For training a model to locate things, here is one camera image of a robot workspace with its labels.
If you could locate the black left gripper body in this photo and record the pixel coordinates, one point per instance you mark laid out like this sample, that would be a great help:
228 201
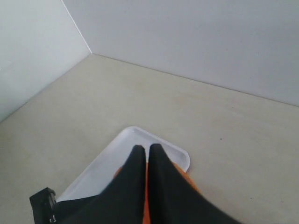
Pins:
42 204

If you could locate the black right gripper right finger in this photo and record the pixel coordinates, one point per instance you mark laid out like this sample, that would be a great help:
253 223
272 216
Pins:
172 200

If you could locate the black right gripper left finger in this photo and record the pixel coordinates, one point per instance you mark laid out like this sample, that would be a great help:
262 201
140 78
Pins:
121 202

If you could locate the orange pump soap bottle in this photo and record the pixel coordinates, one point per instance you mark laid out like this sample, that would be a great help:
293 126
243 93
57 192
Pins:
157 192

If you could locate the white rectangular plastic tray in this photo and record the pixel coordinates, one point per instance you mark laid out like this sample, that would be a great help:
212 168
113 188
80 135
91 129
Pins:
101 170

